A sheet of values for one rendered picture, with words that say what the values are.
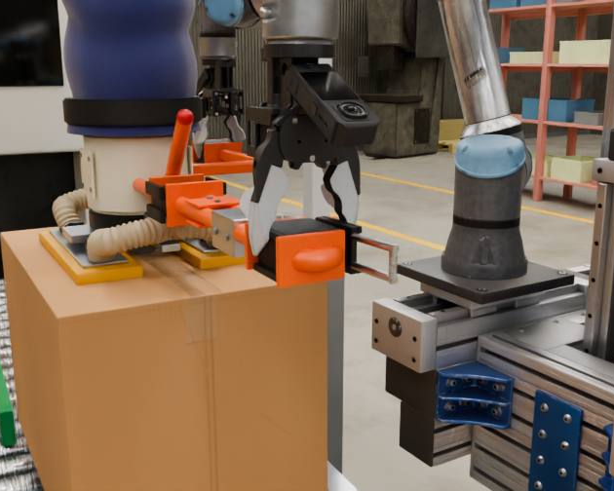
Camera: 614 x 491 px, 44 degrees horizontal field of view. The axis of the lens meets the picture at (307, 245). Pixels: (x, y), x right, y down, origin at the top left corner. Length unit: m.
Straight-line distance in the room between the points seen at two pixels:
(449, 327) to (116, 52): 0.68
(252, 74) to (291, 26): 10.48
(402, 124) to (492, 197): 10.00
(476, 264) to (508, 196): 0.13
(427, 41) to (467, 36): 9.71
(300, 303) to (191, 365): 0.19
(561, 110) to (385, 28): 4.11
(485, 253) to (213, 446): 0.55
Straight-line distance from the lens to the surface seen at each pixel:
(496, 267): 1.32
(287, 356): 1.16
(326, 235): 0.74
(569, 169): 7.86
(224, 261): 1.22
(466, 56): 1.46
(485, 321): 1.34
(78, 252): 1.27
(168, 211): 1.05
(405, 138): 11.37
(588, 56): 7.76
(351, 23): 12.12
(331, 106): 0.69
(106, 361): 1.06
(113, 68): 1.22
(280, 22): 0.75
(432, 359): 1.28
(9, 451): 1.92
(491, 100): 1.45
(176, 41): 1.25
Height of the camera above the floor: 1.40
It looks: 14 degrees down
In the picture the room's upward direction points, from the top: straight up
